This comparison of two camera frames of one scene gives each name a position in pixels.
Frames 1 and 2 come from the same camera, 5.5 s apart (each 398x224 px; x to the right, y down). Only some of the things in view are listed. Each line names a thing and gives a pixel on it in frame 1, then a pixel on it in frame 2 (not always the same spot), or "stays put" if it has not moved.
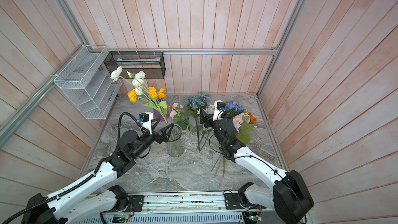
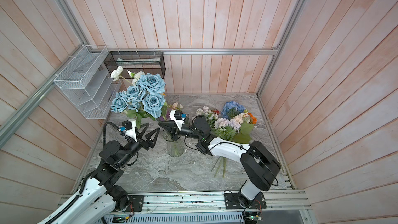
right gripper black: (204, 114) -> (173, 132)
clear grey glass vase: (175, 148) stays put
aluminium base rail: (211, 208) stays put
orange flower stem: (254, 119) stays put
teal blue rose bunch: (193, 105) -> (143, 99)
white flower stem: (137, 82) stays put
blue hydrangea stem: (233, 108) stays put
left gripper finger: (153, 126) -> (143, 131)
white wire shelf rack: (86, 80) stays put
